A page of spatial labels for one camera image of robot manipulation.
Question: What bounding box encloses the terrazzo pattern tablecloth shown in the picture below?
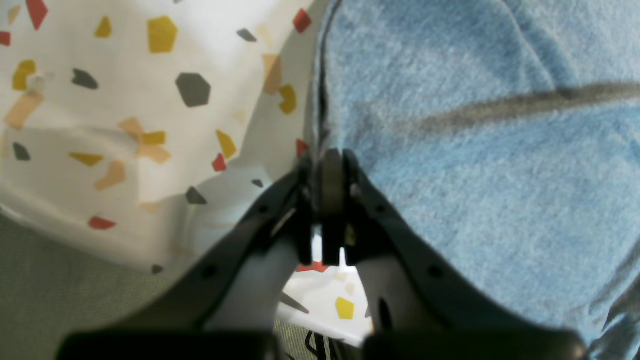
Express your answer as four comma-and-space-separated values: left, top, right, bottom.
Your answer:
0, 0, 376, 348

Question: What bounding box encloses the grey t-shirt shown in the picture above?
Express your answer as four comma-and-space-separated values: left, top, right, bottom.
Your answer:
310, 0, 640, 360

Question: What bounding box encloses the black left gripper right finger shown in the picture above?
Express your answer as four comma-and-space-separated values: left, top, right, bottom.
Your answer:
320, 149, 587, 360

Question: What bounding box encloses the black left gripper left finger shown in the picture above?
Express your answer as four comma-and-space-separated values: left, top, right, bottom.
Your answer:
57, 157, 313, 360

